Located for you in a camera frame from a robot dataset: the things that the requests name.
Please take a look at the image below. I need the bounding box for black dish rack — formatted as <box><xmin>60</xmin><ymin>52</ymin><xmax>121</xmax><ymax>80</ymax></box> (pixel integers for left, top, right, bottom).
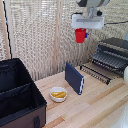
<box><xmin>89</xmin><ymin>37</ymin><xmax>128</xmax><ymax>80</ymax></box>

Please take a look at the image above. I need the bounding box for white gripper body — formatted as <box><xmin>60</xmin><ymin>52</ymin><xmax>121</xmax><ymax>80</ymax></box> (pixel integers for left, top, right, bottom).
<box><xmin>71</xmin><ymin>12</ymin><xmax>105</xmax><ymax>31</ymax></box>

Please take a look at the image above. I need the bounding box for black vertical pole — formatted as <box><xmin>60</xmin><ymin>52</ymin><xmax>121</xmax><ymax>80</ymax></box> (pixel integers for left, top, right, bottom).
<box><xmin>2</xmin><ymin>0</ymin><xmax>13</xmax><ymax>60</ymax></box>

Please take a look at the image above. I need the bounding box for white oval bowl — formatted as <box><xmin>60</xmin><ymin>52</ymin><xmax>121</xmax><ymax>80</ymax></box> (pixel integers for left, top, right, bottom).
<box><xmin>49</xmin><ymin>86</ymin><xmax>68</xmax><ymax>103</ymax></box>

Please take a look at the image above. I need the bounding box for yellow bread piece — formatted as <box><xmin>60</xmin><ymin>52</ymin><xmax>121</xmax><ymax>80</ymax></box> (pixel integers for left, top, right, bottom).
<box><xmin>51</xmin><ymin>91</ymin><xmax>66</xmax><ymax>97</ymax></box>
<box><xmin>52</xmin><ymin>93</ymin><xmax>67</xmax><ymax>99</ymax></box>

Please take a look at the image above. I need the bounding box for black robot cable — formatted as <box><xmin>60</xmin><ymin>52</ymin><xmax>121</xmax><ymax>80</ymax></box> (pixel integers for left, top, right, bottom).
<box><xmin>103</xmin><ymin>19</ymin><xmax>128</xmax><ymax>26</ymax></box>

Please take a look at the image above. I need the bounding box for dark blue book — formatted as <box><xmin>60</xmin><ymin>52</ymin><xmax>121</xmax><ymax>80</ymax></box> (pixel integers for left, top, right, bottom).
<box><xmin>64</xmin><ymin>61</ymin><xmax>85</xmax><ymax>96</ymax></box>

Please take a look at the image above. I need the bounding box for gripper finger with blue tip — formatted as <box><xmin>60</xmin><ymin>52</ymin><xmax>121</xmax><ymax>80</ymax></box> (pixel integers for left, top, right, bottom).
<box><xmin>84</xmin><ymin>30</ymin><xmax>90</xmax><ymax>39</ymax></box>

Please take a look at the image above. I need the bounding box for black fabric suitcase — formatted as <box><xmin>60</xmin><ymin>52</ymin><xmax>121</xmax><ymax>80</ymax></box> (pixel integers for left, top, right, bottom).
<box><xmin>0</xmin><ymin>58</ymin><xmax>48</xmax><ymax>128</ymax></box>

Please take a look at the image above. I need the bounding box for red plastic cup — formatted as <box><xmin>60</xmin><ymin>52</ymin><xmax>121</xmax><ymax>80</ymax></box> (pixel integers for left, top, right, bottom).
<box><xmin>74</xmin><ymin>28</ymin><xmax>88</xmax><ymax>44</ymax></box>

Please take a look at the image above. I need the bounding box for woven wicker room divider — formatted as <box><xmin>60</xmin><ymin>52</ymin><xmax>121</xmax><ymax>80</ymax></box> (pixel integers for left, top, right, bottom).
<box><xmin>0</xmin><ymin>0</ymin><xmax>128</xmax><ymax>83</ymax></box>

